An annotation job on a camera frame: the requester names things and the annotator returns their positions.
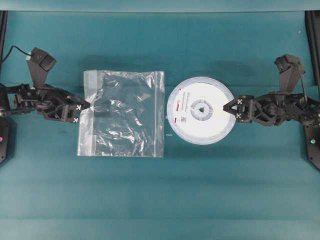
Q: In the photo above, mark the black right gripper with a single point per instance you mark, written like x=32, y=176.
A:
x=268, y=109

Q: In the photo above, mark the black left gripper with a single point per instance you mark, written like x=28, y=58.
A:
x=52, y=103

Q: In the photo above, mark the white component reel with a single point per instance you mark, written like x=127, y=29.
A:
x=195, y=110

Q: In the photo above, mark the clear zip bag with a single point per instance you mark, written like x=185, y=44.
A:
x=126, y=114

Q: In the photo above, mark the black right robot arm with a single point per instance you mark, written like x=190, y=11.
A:
x=311, y=126

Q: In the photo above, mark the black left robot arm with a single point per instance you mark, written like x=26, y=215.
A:
x=7, y=110

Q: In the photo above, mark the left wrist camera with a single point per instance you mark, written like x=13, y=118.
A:
x=39, y=65

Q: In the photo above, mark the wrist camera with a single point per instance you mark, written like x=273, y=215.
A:
x=39, y=65
x=291, y=70

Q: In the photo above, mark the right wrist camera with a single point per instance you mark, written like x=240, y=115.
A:
x=291, y=70

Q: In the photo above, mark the left black frame rail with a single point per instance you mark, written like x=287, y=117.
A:
x=3, y=25

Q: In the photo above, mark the black frame rail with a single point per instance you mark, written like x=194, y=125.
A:
x=312, y=25
x=3, y=25

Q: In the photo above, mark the right black frame rail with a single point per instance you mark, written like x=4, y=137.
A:
x=312, y=25

